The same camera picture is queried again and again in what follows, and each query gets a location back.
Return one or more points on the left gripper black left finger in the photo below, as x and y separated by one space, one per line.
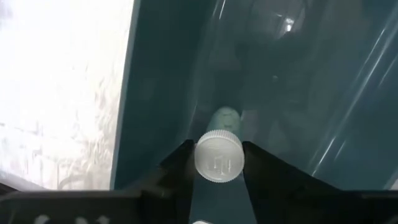
174 186

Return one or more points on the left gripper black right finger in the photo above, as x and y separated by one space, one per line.
280 193

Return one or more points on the pale green medicine bottle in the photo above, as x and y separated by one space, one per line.
219 155

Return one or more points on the white-capped medicine bottle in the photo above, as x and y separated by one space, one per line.
202 222

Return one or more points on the teal plastic bin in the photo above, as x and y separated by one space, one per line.
155 93

